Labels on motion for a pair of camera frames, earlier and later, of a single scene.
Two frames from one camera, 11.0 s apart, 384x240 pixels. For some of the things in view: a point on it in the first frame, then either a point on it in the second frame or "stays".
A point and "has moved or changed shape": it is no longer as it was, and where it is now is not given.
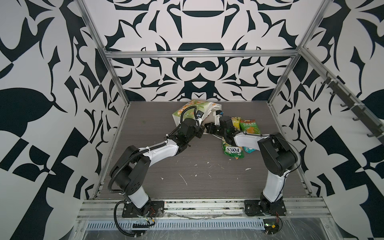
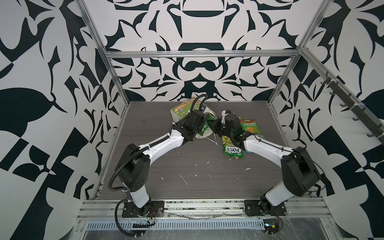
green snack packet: (250, 126) stays
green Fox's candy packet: (232, 151) stays
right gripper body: (217, 130) stays
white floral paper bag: (207, 108) has moved or changed shape
